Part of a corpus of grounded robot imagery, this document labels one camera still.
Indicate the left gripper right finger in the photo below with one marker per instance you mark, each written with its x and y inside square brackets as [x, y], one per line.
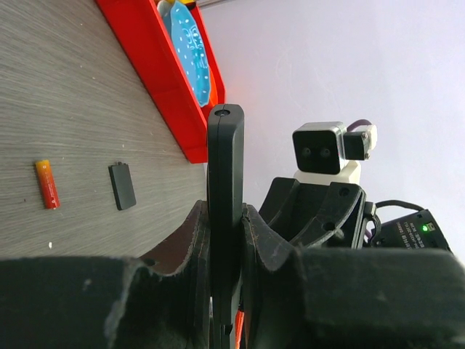
[297, 297]

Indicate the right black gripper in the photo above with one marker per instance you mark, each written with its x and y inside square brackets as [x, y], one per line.
[335, 215]

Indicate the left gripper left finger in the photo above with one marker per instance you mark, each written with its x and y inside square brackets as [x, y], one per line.
[159, 300]

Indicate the black remote control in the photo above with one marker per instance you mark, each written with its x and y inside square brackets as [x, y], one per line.
[225, 199]

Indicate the black battery cover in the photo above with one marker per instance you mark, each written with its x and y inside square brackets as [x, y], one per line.
[122, 185]

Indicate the orange bowl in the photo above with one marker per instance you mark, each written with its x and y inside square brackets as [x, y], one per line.
[213, 99]

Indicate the red orange battery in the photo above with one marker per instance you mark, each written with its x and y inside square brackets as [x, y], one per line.
[47, 184]

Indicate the blue dotted plate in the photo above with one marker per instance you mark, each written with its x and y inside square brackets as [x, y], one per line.
[188, 45]

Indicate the red plastic tray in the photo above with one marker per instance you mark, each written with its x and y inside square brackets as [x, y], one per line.
[143, 31]

